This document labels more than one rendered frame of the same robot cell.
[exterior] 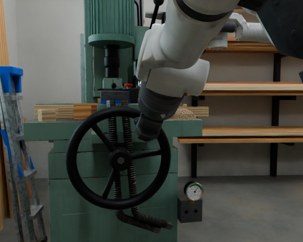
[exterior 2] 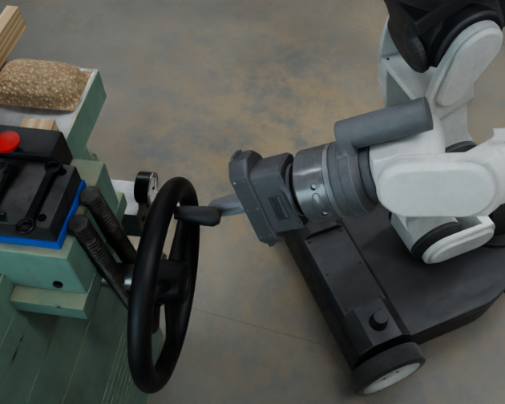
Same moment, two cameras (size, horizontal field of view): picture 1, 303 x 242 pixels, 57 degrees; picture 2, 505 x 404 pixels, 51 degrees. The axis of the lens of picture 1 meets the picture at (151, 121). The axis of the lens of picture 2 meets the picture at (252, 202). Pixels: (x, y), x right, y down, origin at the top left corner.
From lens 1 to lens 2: 82 cm
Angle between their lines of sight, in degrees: 75
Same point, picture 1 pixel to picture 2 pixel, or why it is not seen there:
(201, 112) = (15, 28)
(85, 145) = (15, 329)
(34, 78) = not seen: outside the picture
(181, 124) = (85, 110)
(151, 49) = (503, 199)
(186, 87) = not seen: hidden behind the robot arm
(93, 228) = (82, 382)
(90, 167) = (39, 341)
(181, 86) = not seen: hidden behind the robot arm
